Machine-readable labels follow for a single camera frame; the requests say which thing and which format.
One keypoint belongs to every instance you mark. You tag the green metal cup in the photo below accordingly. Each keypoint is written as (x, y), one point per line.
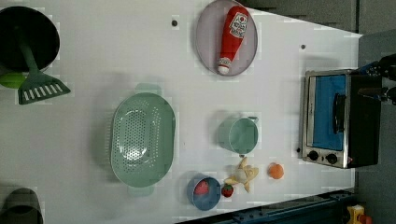
(239, 135)

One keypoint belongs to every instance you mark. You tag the green oval colander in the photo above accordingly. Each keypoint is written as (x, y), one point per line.
(142, 139)

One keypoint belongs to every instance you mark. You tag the red plush ketchup bottle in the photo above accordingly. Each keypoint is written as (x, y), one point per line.
(234, 30)

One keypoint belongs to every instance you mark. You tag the red strawberry toy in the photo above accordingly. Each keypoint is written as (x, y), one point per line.
(227, 190)

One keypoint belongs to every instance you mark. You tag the blue metal table frame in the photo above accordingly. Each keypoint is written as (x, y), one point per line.
(326, 208)

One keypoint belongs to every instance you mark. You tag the pink strawberry toy in bowl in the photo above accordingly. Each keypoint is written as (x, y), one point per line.
(201, 188)

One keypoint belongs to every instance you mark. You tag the grey round plate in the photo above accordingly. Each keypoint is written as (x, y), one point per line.
(208, 36)

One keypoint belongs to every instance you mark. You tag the black silver toaster oven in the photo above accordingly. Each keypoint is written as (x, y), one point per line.
(341, 125)

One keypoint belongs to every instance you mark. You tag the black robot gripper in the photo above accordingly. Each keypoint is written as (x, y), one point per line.
(384, 68)

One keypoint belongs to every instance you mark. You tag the peeled banana toy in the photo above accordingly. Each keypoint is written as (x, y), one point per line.
(242, 174)

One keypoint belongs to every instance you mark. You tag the lime green round object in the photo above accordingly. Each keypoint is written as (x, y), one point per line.
(12, 80)

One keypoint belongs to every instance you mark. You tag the black round pot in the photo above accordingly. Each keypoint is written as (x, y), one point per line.
(40, 34)

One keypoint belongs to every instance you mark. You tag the dark grey cylinder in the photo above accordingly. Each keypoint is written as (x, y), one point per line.
(21, 207)

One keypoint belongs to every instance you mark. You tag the yellow red emergency button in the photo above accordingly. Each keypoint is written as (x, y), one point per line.
(358, 216)

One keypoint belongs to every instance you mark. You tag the blue small bowl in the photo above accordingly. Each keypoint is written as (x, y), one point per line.
(207, 201)

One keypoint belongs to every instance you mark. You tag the orange fruit toy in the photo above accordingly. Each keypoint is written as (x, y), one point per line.
(275, 171)

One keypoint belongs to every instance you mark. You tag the dark green slotted spatula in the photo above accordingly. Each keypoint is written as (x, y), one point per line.
(38, 86)

